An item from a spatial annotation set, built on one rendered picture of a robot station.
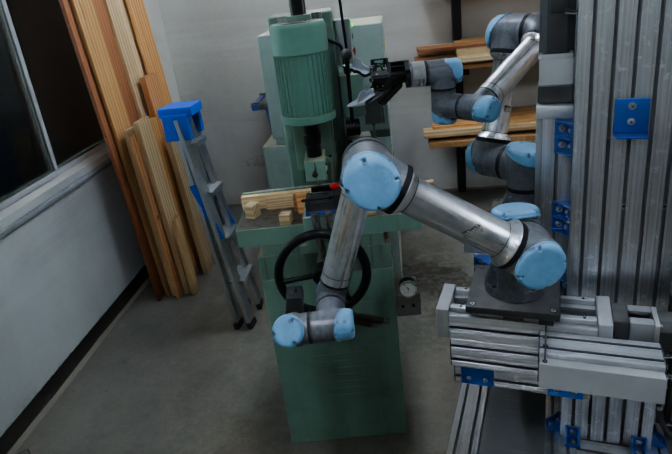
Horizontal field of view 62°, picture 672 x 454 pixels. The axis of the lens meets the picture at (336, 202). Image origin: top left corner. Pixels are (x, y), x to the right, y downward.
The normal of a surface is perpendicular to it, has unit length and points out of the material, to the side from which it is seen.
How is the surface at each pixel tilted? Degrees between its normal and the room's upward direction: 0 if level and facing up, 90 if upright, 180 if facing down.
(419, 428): 0
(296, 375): 90
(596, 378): 90
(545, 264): 94
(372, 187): 86
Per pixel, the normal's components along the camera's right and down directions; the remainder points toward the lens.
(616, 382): -0.34, 0.38
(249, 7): -0.09, 0.38
